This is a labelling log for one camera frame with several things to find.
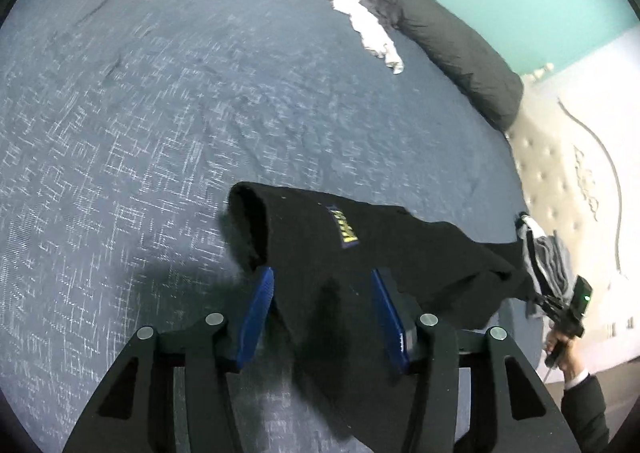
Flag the person's right forearm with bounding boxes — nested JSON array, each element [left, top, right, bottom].
[[560, 369, 611, 453]]

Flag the cream tufted headboard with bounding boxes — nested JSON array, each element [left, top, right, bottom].
[[505, 60, 631, 284]]

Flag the white crumpled garment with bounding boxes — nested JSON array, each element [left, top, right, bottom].
[[272, 0, 405, 75]]

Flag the black pants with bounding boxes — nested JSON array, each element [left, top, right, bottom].
[[227, 181, 538, 449]]

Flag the dark grey crumpled garment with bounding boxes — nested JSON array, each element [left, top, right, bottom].
[[356, 0, 406, 31]]

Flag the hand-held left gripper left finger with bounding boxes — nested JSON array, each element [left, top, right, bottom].
[[62, 265, 276, 453]]

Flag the dark grey rolled duvet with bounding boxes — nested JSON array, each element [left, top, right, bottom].
[[235, 0, 525, 131]]

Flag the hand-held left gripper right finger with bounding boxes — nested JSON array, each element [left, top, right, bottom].
[[371, 269, 583, 453]]

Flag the person's right hand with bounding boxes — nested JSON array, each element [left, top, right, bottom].
[[544, 324, 590, 389]]

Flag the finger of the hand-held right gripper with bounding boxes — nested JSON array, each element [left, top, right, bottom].
[[530, 294, 564, 321]]

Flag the blue patterned bed cover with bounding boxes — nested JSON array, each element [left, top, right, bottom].
[[0, 0, 551, 453]]

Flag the black white striped garment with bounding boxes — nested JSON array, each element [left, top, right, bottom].
[[515, 212, 551, 319]]

